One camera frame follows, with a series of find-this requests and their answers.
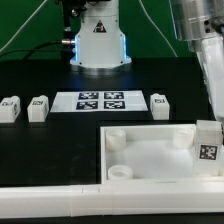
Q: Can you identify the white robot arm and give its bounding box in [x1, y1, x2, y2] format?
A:
[70, 0, 224, 122]

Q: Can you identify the white sheet with tags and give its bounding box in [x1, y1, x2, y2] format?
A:
[51, 91, 148, 112]

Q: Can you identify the white cable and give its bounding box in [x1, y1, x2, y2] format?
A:
[0, 0, 49, 54]

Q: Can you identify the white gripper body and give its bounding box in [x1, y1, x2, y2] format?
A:
[197, 36, 224, 122]

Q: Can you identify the black cable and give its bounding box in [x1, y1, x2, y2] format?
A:
[0, 39, 78, 61]

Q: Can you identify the white square tabletop tray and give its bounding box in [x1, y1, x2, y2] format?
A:
[100, 123, 224, 183]

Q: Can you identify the white L-shaped obstacle fence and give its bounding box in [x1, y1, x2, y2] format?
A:
[0, 179, 224, 219]

